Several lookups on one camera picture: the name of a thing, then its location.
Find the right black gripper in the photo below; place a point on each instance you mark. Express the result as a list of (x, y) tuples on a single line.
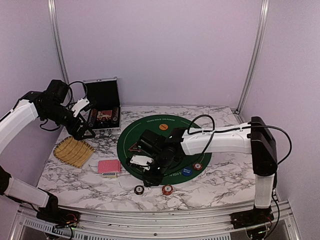
[(155, 179)]

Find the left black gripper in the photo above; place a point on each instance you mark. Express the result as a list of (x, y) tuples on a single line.
[(77, 135)]

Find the black poker chip stack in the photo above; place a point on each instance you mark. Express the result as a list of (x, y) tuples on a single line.
[(139, 190)]

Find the red poker chip stack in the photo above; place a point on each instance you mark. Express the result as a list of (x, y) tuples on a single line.
[(167, 190)]

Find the triangular all-in button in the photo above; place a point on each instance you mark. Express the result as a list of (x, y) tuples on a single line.
[(134, 148)]

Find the blue small blind button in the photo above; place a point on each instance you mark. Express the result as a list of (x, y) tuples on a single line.
[(187, 171)]

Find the red-backed card deck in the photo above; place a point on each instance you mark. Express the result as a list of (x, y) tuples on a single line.
[(109, 166)]

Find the orange big blind button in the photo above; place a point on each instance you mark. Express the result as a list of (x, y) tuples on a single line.
[(163, 127)]

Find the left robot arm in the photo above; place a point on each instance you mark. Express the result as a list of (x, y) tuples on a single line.
[(16, 124)]

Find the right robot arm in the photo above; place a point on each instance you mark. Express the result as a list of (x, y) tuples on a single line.
[(252, 138)]

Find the left chip row in case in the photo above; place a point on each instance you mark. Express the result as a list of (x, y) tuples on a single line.
[(92, 117)]

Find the chip row in case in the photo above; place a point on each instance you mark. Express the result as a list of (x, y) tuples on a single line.
[(92, 117), (115, 115)]

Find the woven bamboo tray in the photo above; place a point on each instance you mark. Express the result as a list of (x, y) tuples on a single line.
[(73, 152)]

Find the card deck in case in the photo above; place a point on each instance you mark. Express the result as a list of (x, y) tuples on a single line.
[(104, 115)]

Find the right chip row in case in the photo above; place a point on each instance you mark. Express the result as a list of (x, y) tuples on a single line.
[(115, 115)]

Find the playing card box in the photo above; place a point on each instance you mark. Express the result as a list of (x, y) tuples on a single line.
[(109, 175)]

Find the aluminium poker case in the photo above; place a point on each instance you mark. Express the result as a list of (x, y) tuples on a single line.
[(105, 91)]

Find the round green poker mat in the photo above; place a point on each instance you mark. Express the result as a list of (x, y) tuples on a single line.
[(131, 135)]

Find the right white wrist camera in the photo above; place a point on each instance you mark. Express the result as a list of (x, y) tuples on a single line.
[(142, 161)]

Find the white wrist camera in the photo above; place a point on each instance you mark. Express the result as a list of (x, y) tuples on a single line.
[(83, 104), (142, 161)]

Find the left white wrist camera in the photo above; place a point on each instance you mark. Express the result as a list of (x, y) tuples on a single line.
[(83, 104)]

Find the front aluminium rail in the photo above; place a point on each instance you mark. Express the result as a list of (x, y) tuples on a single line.
[(213, 223)]

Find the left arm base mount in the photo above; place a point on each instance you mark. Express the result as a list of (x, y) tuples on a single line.
[(59, 216)]

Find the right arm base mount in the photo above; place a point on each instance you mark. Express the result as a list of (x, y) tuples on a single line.
[(252, 217)]

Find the left aluminium frame post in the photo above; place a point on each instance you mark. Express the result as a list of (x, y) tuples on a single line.
[(57, 40)]

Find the aluminium frame post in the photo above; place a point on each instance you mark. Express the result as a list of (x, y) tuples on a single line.
[(57, 40), (259, 37)]

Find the right aluminium frame post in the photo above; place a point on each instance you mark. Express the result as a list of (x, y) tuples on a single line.
[(259, 37)]

